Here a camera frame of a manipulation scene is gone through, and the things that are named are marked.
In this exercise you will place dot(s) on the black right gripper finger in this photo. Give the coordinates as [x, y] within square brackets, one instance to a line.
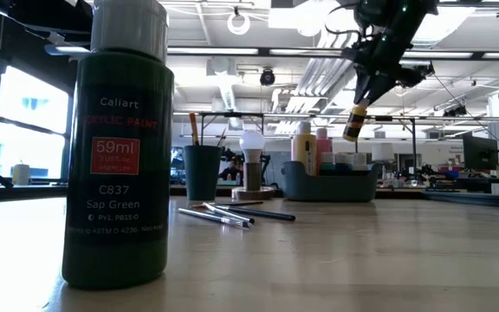
[379, 89]
[360, 86]

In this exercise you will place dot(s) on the small yellow paint bottle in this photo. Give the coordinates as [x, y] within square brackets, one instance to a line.
[355, 125]

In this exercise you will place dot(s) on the large pink paint bottle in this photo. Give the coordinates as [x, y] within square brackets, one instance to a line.
[323, 147]

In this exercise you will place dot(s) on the small purple paint bottle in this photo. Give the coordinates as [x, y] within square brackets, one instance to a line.
[343, 158]

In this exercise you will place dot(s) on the large yellow paint bottle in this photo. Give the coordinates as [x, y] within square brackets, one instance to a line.
[303, 149]

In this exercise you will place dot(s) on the small turquoise paint bottle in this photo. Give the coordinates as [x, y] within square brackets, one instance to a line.
[327, 167]

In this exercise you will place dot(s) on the black paintbrush silver ferrule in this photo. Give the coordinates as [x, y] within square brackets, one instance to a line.
[222, 138]

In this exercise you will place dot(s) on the teal ribbed plastic cup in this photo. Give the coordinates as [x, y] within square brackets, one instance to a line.
[202, 173]

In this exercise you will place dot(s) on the paintbrushes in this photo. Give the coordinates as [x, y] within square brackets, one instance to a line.
[210, 216]

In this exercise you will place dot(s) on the small dark paint bottle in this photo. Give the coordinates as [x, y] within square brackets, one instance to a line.
[117, 173]

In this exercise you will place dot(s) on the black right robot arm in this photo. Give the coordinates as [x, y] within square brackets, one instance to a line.
[388, 17]

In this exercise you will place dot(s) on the teal plastic storage bin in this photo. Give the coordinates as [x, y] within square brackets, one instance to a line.
[306, 186]

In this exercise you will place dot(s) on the black monitor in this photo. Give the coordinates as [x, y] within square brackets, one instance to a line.
[479, 151]

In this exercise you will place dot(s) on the long ceiling light bar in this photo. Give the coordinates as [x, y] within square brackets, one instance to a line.
[215, 51]

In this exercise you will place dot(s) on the person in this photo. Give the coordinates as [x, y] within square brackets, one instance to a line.
[232, 171]

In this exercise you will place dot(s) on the black ceiling camera cluster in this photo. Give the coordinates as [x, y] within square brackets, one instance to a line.
[420, 71]
[455, 112]

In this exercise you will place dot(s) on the silver ventilation duct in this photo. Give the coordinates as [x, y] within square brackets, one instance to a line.
[449, 21]

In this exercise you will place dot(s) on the black ceiling dome camera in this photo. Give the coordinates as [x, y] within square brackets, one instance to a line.
[267, 78]

